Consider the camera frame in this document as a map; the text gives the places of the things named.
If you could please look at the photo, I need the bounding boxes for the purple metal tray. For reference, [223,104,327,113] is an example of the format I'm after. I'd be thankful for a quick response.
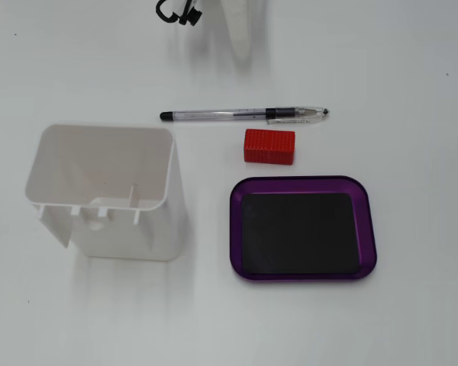
[229,175,378,283]

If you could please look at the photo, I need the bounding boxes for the red ribbed plastic block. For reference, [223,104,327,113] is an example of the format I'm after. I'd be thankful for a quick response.
[243,128,297,166]

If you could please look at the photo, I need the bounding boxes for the white plastic pen holder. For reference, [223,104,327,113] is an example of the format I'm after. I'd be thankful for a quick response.
[24,124,186,263]

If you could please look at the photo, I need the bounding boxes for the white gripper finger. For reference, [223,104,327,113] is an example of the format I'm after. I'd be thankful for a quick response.
[218,0,261,66]

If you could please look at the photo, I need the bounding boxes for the black cable with clip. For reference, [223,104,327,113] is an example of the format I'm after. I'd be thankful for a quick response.
[155,0,202,27]

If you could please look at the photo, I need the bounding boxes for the clear black ballpoint pen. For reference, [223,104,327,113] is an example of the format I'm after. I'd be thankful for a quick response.
[160,105,331,126]

